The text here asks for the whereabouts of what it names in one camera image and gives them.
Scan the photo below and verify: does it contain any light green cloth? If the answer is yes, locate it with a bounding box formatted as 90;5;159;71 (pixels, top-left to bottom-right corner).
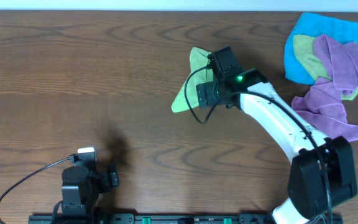
171;47;214;113

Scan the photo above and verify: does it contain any olive green cloth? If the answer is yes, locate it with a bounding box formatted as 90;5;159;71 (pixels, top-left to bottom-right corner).
293;34;358;100

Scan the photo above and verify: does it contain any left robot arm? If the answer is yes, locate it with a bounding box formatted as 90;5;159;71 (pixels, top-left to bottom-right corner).
51;160;119;223

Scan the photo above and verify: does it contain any black cable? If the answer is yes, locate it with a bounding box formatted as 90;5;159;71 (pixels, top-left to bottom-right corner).
0;157;74;224
183;63;334;224

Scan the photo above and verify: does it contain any blue cloth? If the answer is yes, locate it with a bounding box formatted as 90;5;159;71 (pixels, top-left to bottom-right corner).
284;12;358;85

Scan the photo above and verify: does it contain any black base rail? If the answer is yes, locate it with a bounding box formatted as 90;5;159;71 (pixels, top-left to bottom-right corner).
28;212;344;224

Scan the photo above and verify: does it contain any right black cable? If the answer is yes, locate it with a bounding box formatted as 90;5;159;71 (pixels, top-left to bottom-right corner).
183;63;334;224

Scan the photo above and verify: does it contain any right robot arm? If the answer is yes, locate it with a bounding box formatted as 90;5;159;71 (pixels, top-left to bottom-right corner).
196;69;358;223

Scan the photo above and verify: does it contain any left black cable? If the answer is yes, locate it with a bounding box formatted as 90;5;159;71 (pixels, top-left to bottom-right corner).
0;157;74;224

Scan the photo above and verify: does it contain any purple cloth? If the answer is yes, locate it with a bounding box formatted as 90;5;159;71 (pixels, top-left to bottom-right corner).
290;34;358;142

